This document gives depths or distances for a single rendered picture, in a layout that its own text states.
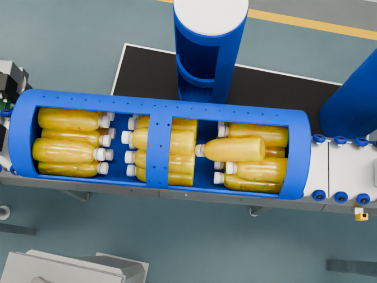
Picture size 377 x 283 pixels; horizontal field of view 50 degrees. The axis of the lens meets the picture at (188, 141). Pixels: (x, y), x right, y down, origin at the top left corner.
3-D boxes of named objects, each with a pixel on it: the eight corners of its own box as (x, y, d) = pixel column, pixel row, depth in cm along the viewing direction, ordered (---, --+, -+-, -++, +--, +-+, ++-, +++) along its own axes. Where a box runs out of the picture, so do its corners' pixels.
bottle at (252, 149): (257, 140, 116) (194, 142, 125) (260, 164, 117) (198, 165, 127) (265, 133, 122) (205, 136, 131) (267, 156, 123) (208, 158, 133)
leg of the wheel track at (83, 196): (88, 202, 234) (54, 185, 173) (79, 201, 234) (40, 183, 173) (90, 192, 235) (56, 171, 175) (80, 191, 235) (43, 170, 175)
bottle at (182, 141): (193, 154, 126) (129, 149, 127) (194, 130, 126) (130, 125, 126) (192, 155, 119) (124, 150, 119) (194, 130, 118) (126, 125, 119)
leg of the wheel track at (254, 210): (258, 217, 231) (284, 204, 171) (248, 215, 232) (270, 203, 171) (259, 206, 233) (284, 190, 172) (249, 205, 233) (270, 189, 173)
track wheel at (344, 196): (350, 195, 136) (349, 191, 138) (336, 194, 136) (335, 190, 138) (346, 204, 139) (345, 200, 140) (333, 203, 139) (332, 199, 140)
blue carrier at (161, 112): (286, 201, 140) (310, 199, 112) (37, 180, 142) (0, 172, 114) (290, 121, 145) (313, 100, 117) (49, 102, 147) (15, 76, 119)
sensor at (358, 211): (363, 220, 143) (368, 219, 138) (354, 220, 143) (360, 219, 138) (362, 199, 145) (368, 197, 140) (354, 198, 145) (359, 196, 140)
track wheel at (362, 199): (372, 197, 136) (371, 192, 137) (359, 196, 136) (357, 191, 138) (368, 206, 139) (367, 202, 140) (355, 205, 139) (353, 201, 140)
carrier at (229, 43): (184, 65, 240) (173, 109, 233) (182, -36, 156) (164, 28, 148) (231, 75, 238) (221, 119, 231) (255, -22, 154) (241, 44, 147)
